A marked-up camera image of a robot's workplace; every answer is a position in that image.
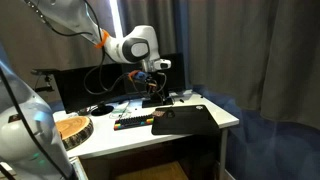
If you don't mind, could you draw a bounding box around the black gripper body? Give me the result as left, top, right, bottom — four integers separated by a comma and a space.
143, 69, 163, 90

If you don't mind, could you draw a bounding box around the black monitor with square base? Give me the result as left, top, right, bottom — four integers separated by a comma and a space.
121, 52, 186, 109

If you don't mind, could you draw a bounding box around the black keyboard with rainbow edge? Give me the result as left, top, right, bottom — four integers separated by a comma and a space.
113, 114, 155, 131

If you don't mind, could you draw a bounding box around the black desk mat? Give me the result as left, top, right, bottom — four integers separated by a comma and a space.
150, 104, 221, 136

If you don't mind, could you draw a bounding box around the grey curtain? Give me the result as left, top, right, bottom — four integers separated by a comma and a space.
186, 0, 320, 129
0, 0, 117, 103
118, 0, 178, 58

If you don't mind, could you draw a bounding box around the black monitor with round base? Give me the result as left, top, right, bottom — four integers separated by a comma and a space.
53, 63, 125, 117

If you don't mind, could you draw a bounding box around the white desk leg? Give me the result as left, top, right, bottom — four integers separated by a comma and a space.
217, 127, 230, 180

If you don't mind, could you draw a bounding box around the grey metal robot stand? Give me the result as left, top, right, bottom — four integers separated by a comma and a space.
66, 155, 90, 180

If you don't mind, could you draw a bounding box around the thin white cable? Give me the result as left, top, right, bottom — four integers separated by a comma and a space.
109, 100, 132, 120

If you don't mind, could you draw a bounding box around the orange cable clip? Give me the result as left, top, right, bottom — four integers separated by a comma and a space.
94, 28, 111, 50

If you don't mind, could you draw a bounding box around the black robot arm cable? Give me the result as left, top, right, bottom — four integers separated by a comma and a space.
23, 0, 168, 103

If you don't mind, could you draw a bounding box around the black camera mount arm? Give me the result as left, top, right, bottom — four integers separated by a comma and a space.
31, 68, 58, 93

